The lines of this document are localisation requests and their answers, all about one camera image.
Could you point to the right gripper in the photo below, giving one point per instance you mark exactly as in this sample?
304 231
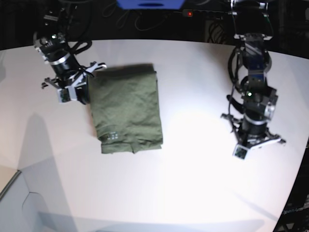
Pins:
72 85

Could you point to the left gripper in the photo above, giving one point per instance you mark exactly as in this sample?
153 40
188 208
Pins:
251 134

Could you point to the green t-shirt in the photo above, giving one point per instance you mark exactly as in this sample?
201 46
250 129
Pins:
124 105

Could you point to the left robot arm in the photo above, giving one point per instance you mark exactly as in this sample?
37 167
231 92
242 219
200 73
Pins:
248 66

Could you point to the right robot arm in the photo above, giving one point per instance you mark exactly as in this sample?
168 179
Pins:
51 41

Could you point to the blue box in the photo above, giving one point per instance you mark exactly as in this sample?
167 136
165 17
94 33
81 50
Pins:
150 4

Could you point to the black power strip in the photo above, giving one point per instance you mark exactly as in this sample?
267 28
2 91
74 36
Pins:
208 15

